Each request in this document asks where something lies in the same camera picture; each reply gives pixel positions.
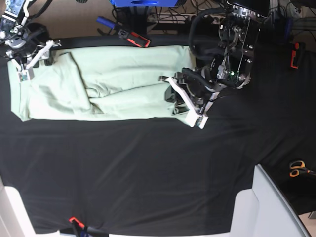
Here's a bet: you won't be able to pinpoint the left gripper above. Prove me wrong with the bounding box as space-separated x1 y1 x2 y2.
159 68 219 129

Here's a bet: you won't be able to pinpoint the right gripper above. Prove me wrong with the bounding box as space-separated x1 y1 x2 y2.
4 39 62 83

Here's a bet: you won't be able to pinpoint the light green T-shirt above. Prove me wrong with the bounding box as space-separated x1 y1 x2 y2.
7 46 196 121

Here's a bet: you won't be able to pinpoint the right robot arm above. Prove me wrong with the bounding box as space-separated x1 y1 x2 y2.
0 0 61 82

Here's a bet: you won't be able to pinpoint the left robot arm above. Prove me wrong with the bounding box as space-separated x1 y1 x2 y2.
159 0 270 129

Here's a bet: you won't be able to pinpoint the black round stool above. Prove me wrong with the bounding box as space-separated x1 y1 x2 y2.
26 23 51 42

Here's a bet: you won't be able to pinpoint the black table cloth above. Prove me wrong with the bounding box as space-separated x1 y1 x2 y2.
0 45 316 236

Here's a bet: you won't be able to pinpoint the white power strip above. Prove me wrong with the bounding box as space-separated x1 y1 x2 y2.
148 13 228 25

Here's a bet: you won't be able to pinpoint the blue red clamp left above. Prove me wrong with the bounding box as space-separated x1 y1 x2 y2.
96 16 151 48

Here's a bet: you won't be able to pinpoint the blue red clamp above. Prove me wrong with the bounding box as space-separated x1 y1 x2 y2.
69 217 109 237
96 16 151 48
284 18 306 69

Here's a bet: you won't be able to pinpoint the blue red clamp right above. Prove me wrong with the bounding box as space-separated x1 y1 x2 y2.
284 18 306 69

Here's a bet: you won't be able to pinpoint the blue box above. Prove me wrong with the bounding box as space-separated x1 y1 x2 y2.
110 0 186 7

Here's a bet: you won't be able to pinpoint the white bin left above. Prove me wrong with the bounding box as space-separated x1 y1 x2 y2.
0 179 36 237

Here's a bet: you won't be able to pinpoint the blue red clamp bottom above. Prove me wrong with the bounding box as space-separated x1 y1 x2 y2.
69 217 109 237

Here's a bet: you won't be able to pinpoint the orange handled scissors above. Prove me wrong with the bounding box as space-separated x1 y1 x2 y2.
289 160 316 178

